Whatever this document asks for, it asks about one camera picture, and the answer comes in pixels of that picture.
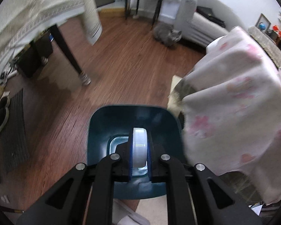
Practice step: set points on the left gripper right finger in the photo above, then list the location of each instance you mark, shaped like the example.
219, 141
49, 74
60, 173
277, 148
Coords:
156, 172

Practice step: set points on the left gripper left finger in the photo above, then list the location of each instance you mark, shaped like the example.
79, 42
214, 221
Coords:
124, 167

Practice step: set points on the white plastic jar lid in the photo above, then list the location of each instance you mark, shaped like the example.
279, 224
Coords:
139, 147

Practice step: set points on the dark teal trash bin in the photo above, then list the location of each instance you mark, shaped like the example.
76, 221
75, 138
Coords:
111, 125

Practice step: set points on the white slipper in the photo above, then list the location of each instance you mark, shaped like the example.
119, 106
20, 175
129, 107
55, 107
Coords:
122, 214

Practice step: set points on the black dining table leg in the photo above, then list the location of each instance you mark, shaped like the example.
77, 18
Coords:
61, 43

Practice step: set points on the pink floral tablecloth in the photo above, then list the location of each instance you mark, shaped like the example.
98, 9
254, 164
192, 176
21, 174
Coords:
231, 102

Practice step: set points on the dark striped floor mat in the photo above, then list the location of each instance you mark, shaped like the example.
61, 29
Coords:
13, 138

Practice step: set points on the grey cat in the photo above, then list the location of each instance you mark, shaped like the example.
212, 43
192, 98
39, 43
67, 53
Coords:
166, 34

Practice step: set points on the black shoe white sole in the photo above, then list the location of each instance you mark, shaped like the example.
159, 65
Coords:
4, 111

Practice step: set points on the grey sofa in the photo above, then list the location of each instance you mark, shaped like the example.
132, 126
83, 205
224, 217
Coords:
194, 27

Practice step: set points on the black bag on sofa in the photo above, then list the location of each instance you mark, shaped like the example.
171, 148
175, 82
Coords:
208, 14

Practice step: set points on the framed globe picture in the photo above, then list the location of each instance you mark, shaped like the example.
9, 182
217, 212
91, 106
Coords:
263, 24

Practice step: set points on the beige patterned tablecloth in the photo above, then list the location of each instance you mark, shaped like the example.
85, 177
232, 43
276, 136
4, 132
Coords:
19, 18

